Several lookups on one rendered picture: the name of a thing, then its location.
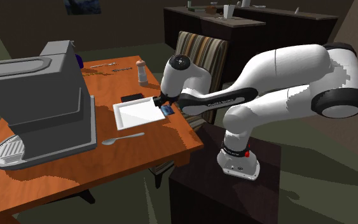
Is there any white square plate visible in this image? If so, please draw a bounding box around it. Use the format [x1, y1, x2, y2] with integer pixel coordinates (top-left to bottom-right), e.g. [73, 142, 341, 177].
[113, 96, 167, 131]

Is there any black phone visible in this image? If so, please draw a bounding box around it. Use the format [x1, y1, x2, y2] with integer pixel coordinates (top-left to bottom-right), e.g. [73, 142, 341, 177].
[120, 93, 145, 104]

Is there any white pepper mill brown top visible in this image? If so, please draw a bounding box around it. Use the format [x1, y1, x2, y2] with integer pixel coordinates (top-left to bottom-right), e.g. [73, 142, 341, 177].
[135, 59, 149, 87]

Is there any silver spoon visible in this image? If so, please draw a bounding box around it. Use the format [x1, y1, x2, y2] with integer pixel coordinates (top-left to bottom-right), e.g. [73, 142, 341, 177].
[101, 132, 146, 146]

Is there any striped chair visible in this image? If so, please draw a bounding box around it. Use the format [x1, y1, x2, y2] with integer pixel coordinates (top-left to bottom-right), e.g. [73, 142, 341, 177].
[149, 31, 230, 190]

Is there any silver knife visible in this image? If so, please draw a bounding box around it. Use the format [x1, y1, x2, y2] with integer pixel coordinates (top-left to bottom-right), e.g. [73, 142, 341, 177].
[89, 62, 117, 69]

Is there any yellow thin stick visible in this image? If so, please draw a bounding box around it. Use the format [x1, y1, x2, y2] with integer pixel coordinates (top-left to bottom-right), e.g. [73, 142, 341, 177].
[81, 71, 114, 78]

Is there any dark low cabinet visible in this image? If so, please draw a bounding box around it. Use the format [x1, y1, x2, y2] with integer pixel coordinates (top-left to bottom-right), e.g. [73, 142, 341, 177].
[163, 2, 266, 83]

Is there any orange wooden table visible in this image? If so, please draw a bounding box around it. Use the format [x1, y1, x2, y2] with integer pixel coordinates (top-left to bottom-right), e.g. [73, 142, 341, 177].
[0, 55, 205, 224]

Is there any dark blue cup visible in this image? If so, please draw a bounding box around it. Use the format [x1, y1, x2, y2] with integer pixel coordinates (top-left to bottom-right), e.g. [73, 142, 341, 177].
[74, 53, 85, 69]

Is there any dark robot stand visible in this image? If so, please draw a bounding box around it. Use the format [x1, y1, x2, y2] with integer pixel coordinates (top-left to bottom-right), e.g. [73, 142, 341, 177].
[169, 122, 282, 224]

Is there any grey coffee machine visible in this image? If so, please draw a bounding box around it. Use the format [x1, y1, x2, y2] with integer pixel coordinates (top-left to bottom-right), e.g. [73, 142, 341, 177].
[0, 39, 98, 171]

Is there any dark long counter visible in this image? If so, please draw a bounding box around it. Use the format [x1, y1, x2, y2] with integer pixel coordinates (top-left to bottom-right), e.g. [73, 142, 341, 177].
[216, 0, 340, 52]

